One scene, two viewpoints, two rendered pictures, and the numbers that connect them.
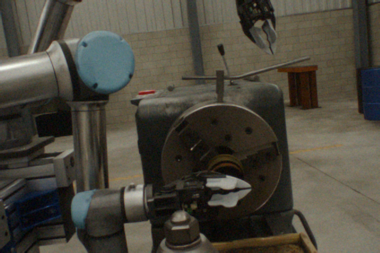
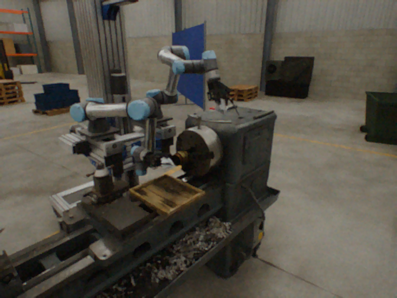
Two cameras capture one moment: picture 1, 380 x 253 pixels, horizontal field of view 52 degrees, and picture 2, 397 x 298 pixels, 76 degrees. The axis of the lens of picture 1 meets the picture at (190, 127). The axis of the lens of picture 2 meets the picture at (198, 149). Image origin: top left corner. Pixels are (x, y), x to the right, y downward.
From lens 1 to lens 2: 116 cm
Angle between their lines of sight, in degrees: 41
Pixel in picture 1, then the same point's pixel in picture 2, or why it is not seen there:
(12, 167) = not seen: hidden behind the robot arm
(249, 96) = (222, 128)
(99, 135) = (150, 129)
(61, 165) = (162, 131)
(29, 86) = (117, 113)
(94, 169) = (147, 139)
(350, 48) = not seen: outside the picture
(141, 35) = (361, 31)
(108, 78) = (136, 116)
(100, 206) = (135, 152)
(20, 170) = not seen: hidden behind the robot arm
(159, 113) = (191, 123)
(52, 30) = (171, 77)
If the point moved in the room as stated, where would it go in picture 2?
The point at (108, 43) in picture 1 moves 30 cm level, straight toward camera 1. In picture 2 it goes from (136, 105) to (92, 116)
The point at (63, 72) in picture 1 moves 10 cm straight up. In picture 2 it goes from (125, 111) to (123, 94)
